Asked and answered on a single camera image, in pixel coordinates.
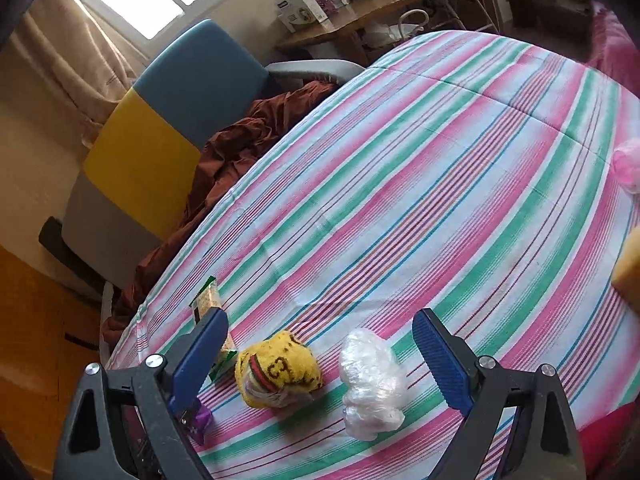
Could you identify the white cardboard box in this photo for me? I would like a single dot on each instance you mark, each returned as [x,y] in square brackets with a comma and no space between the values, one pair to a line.
[302,10]

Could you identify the wooden desk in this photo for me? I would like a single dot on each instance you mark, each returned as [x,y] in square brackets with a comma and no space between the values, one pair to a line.
[360,17]

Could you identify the blue yellow grey chair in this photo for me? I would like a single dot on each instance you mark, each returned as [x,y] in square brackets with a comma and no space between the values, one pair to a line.
[150,160]

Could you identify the red cloth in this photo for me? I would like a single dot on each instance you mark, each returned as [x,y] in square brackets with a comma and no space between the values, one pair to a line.
[612,440]

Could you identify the yellow knit sock bundle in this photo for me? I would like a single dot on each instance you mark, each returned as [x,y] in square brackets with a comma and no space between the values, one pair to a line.
[280,367]

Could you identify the striped bedsheet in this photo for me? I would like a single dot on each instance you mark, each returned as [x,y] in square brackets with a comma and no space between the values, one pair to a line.
[400,185]

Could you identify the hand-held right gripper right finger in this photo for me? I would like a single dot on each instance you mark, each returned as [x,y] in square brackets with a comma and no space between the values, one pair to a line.
[442,360]

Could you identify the pink blanket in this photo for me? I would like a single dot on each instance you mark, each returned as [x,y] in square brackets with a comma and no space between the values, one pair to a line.
[617,40]

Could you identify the pink plastic bag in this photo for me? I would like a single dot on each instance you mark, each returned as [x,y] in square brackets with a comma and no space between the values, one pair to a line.
[629,167]

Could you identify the maroon cloth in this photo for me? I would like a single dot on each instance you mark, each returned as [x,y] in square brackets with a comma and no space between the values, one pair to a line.
[240,145]

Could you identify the yellow sponge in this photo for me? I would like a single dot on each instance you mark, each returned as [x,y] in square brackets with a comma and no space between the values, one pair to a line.
[629,275]

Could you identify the small purple box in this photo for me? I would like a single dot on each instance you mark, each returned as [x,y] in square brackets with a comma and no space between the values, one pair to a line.
[332,0]

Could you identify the purple snack packet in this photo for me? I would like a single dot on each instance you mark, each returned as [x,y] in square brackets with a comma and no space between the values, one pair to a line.
[201,422]

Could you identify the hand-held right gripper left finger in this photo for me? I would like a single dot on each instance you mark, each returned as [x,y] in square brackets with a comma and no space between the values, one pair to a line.
[200,355]

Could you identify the dark stripe cracker packet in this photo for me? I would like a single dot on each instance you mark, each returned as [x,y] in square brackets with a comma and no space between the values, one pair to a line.
[207,300]

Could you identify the white kettle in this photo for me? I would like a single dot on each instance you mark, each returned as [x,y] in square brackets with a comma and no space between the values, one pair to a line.
[410,25]

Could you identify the clear plastic bag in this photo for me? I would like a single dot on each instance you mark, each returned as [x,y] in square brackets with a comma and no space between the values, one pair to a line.
[372,385]

